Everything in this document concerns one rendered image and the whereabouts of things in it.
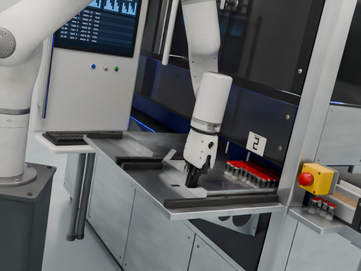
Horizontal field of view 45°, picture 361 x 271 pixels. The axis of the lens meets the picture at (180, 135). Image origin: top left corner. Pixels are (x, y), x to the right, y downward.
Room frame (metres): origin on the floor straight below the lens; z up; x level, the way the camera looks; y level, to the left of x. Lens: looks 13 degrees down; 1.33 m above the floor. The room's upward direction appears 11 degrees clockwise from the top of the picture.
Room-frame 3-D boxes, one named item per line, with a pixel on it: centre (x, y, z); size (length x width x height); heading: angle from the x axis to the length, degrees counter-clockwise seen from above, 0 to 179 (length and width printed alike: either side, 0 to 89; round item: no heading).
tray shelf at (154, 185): (1.45, -0.02, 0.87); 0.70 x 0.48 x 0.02; 33
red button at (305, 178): (1.18, -0.37, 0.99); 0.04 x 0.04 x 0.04; 33
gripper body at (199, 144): (1.19, -0.06, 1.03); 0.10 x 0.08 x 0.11; 33
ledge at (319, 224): (1.21, -0.45, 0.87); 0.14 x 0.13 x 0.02; 123
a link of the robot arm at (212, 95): (1.20, -0.07, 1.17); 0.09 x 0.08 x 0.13; 8
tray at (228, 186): (1.35, -0.17, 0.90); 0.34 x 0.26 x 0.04; 123
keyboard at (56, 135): (1.82, 0.38, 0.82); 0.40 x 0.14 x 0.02; 132
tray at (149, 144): (1.63, 0.01, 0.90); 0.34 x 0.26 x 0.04; 123
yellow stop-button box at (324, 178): (1.20, -0.41, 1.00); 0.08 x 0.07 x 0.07; 123
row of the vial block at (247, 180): (1.40, -0.25, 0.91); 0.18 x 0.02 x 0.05; 33
